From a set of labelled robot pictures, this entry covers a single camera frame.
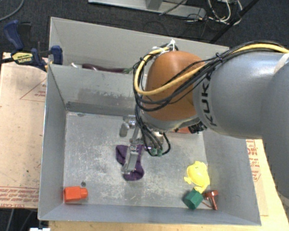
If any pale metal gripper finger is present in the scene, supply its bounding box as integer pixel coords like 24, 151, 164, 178
121, 149, 134, 176
130, 150, 141, 174

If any purple cloth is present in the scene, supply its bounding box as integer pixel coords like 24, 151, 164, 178
112, 143, 148, 183

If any grey metal bin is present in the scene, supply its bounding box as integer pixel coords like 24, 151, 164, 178
26, 16, 284, 231

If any orange block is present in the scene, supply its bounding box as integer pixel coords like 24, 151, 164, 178
62, 184, 90, 206

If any yellow toy duck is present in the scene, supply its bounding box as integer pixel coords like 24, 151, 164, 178
182, 159, 213, 195

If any green block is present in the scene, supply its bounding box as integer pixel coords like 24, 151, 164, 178
181, 187, 205, 211

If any red-brown peg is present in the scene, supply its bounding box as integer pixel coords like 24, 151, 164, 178
201, 189, 221, 211

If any brown cardboard board, red print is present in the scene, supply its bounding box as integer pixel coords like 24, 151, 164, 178
0, 51, 286, 231

